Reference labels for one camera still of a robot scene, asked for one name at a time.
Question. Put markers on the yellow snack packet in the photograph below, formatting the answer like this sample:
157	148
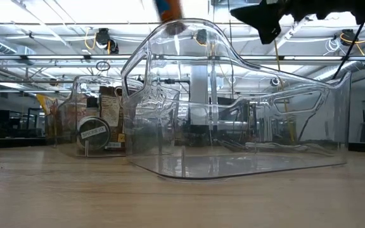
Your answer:
46	103

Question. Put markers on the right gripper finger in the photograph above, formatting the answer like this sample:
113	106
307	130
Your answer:
268	19

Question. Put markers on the black ceiling camera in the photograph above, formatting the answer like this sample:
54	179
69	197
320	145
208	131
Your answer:
103	38
202	36
348	35

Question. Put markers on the orange label spice jar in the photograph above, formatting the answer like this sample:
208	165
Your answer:
169	11

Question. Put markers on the tan lid brown jar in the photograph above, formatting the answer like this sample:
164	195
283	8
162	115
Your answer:
109	111

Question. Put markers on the white square pillar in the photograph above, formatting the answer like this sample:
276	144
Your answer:
200	95

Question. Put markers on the clear plastic bin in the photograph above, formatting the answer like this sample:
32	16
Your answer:
47	133
74	95
233	164

